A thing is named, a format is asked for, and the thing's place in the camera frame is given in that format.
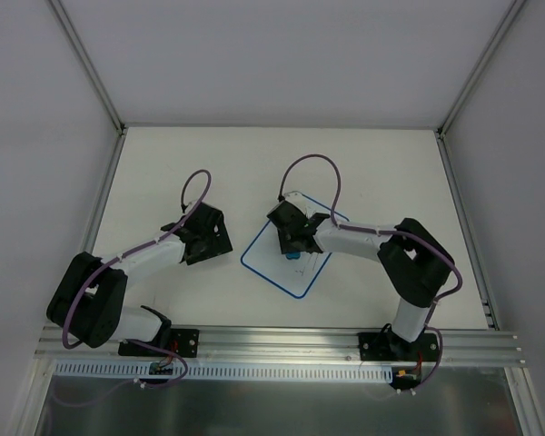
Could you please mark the aluminium mounting rail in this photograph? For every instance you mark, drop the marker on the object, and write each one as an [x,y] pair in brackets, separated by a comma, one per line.
[466,348]

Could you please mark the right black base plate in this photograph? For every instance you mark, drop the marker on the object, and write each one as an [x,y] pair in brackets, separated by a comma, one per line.
[388,347]

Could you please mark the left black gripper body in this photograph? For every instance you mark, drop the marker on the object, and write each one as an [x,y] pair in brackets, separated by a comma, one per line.
[219,232]

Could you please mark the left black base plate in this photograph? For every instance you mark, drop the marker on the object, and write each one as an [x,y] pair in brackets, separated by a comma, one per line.
[183,342]

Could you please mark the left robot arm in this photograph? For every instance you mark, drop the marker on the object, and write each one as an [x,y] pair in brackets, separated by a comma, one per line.
[88,303]

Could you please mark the blue foam whiteboard eraser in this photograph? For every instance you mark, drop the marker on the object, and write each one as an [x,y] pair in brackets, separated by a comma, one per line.
[293,256]

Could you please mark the right aluminium frame post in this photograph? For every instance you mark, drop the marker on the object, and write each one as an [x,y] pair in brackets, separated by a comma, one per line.
[464,140]

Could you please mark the left aluminium frame post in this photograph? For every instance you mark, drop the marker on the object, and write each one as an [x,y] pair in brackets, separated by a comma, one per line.
[107,138]

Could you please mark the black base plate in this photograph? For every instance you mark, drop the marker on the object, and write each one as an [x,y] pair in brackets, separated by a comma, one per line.
[183,342]
[388,347]

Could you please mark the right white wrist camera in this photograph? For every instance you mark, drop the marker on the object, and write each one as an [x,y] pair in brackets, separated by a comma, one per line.
[301,202]

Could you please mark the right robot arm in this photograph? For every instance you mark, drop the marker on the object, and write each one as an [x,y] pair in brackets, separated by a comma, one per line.
[421,271]

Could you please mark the aluminium frame post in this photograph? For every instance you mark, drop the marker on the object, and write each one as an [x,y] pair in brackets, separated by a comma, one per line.
[464,140]
[107,138]

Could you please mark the white slotted cable duct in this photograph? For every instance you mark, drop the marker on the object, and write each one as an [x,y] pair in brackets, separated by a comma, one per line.
[228,371]

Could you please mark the blue-framed small whiteboard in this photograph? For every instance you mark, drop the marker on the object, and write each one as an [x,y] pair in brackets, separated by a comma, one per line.
[294,277]

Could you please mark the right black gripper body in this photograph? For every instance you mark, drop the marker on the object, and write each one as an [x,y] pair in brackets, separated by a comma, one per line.
[289,242]

